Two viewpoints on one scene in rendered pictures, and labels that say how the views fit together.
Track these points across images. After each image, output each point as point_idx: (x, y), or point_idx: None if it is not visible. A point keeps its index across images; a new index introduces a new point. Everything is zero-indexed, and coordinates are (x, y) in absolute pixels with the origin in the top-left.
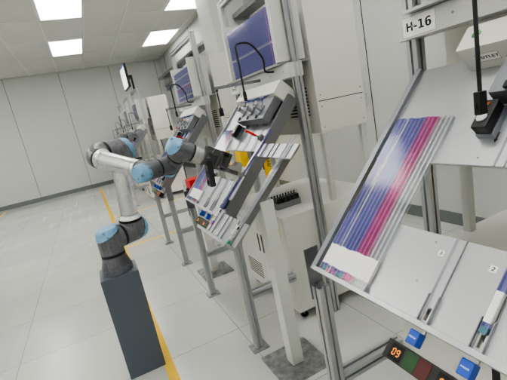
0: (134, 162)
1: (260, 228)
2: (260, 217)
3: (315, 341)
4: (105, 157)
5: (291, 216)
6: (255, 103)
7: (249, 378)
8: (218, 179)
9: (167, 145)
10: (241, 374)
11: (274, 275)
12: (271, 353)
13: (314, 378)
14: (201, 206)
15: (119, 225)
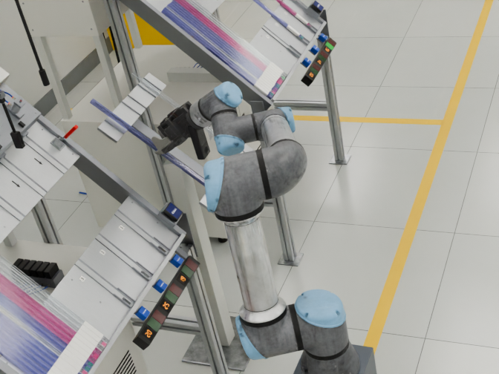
0: (279, 115)
1: (188, 197)
2: (188, 178)
3: (180, 347)
4: (292, 137)
5: None
6: (15, 101)
7: (279, 359)
8: (76, 270)
9: (236, 93)
10: (279, 371)
11: (208, 240)
12: (229, 366)
13: (237, 315)
14: (136, 304)
15: (291, 306)
